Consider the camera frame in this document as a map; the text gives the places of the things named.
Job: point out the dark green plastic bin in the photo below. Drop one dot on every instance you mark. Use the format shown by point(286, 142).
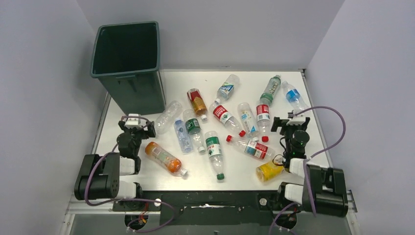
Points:
point(126, 59)

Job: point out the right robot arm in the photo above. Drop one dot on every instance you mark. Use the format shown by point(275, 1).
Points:
point(324, 189)

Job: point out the orange juice bottle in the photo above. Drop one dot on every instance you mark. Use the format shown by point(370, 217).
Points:
point(165, 159)

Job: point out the green label green cap bottle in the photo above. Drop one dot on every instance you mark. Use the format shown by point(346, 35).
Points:
point(215, 154)

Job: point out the red label upright-lying bottle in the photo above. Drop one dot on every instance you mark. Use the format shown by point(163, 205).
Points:
point(263, 119)

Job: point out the red gold label bottle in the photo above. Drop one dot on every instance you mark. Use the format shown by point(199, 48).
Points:
point(197, 103)

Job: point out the dark green label bottle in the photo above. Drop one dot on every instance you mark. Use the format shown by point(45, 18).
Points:
point(194, 130)

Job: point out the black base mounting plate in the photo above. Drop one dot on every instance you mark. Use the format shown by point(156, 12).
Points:
point(211, 207)

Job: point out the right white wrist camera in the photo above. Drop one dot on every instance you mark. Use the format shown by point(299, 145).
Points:
point(295, 118)

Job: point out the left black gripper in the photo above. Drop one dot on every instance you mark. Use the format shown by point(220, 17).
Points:
point(147, 133)

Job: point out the red white label bottle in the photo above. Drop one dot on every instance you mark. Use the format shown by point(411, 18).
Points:
point(252, 148)

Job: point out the red label bottle red cap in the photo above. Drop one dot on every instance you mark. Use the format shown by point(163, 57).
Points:
point(227, 119)

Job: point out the yellow juice bottle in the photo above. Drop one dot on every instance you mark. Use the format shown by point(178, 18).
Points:
point(269, 170)

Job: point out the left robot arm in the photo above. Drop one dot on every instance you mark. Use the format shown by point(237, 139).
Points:
point(99, 176)

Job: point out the clear unlabelled plastic bottle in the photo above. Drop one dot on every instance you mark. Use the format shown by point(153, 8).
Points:
point(167, 117)

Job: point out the blue label clear bottle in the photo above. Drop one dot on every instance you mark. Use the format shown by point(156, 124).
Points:
point(293, 96)

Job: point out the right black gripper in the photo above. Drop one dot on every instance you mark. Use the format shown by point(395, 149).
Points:
point(283, 123)

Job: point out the green tinted bottle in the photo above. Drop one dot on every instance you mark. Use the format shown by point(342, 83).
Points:
point(270, 91)

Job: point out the blue tinted water bottle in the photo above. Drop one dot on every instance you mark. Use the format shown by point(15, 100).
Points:
point(182, 135)

